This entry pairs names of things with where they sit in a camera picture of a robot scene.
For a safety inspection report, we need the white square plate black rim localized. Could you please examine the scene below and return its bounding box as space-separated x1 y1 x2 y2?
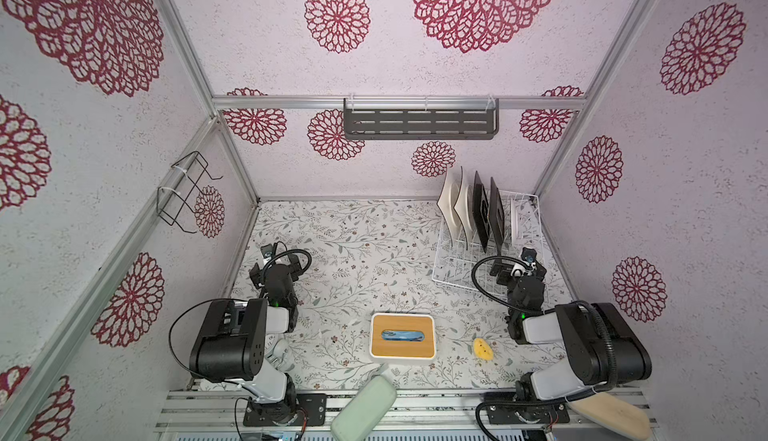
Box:
437 168 462 241

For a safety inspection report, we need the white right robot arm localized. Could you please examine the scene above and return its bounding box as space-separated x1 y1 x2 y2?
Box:
471 253 652 409

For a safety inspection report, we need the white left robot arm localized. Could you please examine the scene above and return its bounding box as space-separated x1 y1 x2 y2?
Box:
188 254 311 425

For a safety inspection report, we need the yellow sponge piece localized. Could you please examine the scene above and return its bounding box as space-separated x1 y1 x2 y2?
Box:
472 338 494 361

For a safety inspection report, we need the white alarm clock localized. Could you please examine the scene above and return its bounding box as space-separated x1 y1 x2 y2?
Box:
265 336 290 371

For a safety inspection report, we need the small white round plate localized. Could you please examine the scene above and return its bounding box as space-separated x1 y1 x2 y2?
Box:
509 199 522 244

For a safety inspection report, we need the white wooden tissue box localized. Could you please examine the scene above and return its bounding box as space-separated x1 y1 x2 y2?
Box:
369 312 437 363

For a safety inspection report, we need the beige padded cushion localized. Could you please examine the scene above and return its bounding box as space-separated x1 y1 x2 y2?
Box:
568 393 652 441

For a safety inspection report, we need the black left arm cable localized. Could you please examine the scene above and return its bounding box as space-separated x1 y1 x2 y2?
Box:
261 248 314 289

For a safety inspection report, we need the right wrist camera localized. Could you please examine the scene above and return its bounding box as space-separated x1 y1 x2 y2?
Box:
521 247 537 267

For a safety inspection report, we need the white wire dish rack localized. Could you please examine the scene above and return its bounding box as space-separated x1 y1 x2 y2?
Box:
432 191 545 292

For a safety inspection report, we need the grey wall shelf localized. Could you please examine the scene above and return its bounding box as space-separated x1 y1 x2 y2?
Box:
342 98 499 141

